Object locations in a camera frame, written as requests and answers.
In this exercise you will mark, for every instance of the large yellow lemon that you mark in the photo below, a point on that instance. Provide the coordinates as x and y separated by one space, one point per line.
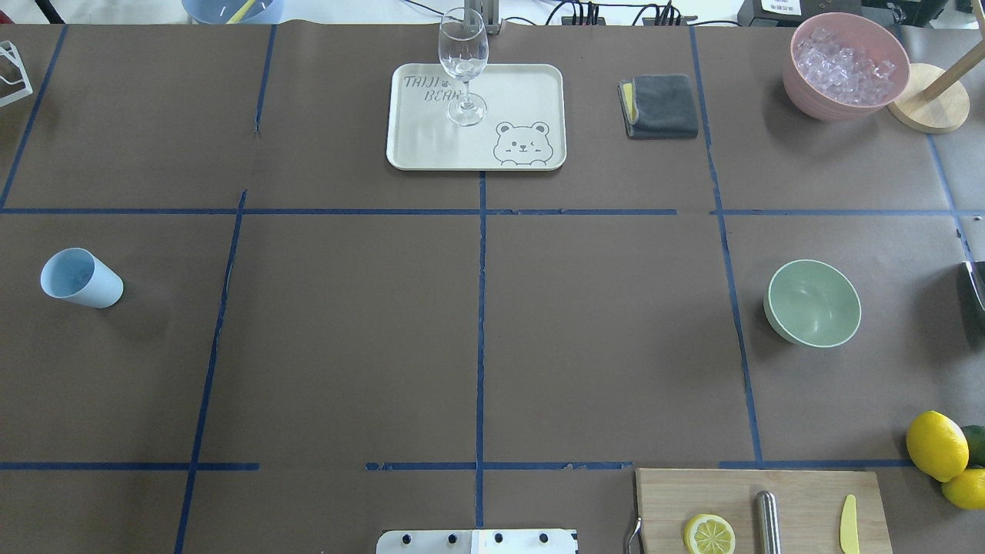
937 446

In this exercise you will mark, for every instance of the steel knife handle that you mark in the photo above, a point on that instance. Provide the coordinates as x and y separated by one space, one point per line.
770 538

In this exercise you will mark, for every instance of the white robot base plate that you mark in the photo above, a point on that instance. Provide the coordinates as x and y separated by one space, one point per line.
478 541

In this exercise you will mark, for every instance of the lemon half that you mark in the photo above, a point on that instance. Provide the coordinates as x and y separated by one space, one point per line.
709 533

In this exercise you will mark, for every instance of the small yellow lemon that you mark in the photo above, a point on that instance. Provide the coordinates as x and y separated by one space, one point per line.
966 491

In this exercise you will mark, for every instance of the green lime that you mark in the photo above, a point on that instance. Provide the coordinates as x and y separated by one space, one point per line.
975 437

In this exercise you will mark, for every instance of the green bowl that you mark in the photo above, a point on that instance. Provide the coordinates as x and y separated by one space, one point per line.
813 304

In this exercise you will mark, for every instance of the black power strip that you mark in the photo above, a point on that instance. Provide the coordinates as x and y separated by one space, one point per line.
584 15

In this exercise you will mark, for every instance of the wooden cutting board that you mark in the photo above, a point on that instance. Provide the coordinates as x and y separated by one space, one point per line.
809 507

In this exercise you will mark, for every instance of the clear wine glass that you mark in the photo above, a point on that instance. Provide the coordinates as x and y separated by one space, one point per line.
463 53

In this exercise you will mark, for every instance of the grey folded cloth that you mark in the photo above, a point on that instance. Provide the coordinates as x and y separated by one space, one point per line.
658 107

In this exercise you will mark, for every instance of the pink bowl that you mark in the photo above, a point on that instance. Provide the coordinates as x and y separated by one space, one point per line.
855 31

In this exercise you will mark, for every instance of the cream bear tray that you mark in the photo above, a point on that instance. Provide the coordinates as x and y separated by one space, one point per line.
524 129

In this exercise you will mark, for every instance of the blue bowl at edge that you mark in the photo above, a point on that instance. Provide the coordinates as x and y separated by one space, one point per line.
240 12

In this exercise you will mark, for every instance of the light blue plastic cup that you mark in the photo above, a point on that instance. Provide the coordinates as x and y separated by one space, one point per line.
77 276

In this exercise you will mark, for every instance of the yellow plastic knife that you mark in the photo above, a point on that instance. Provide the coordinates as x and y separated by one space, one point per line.
849 532

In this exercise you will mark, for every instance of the round wooden stand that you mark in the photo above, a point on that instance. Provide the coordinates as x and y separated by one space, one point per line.
934 101

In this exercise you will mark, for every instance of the white wire rack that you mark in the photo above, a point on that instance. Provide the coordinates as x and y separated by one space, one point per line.
15 84

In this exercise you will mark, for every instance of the clear ice cubes in pink bowl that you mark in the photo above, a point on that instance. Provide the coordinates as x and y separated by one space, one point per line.
841 72

